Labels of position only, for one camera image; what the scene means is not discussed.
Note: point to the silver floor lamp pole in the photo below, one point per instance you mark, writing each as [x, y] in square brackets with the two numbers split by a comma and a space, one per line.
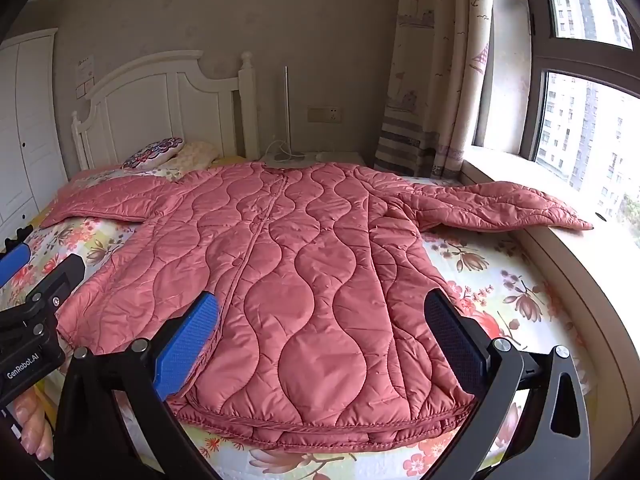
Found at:
[286, 110]

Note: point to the white nightstand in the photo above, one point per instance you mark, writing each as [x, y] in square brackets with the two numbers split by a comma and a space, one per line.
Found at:
[345, 157]

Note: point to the paper wall notice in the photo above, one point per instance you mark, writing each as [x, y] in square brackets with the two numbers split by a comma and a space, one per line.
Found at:
[85, 76]

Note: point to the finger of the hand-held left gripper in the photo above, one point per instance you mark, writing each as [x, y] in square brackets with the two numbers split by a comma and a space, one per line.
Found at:
[12, 260]
[57, 280]

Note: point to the floral bed sheet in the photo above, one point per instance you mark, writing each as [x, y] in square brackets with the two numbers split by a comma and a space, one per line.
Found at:
[500, 280]

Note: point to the pale yellow pillow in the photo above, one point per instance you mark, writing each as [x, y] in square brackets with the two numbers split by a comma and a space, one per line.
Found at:
[197, 155]

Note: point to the person's left hand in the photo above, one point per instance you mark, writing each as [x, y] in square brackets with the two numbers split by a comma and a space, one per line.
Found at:
[35, 425]

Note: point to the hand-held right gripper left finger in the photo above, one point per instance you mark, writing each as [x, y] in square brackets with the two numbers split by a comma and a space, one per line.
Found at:
[190, 345]

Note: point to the printed beige curtain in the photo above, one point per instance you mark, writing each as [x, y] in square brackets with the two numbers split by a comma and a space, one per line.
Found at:
[430, 85]

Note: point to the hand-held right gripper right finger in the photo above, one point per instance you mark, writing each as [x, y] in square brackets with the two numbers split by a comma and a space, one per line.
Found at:
[454, 347]

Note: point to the white wardrobe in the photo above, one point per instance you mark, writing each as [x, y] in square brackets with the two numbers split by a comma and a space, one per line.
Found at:
[30, 135]

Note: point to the pink quilted jacket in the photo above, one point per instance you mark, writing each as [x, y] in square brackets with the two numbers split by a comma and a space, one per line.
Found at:
[300, 285]

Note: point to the beige wall socket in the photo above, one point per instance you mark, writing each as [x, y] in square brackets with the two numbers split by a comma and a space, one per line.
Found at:
[325, 115]

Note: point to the white charger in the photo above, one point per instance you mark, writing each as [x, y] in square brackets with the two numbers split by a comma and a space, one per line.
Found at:
[325, 154]

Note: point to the white wooden headboard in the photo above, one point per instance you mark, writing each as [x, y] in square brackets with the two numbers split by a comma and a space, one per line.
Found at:
[150, 105]

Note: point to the beige window sill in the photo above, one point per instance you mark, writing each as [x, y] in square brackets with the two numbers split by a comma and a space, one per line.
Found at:
[505, 170]

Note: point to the patterned decorative pillow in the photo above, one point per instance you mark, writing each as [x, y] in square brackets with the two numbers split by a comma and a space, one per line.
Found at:
[152, 152]

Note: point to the dark framed window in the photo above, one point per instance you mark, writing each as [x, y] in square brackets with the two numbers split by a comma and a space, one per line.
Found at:
[575, 125]

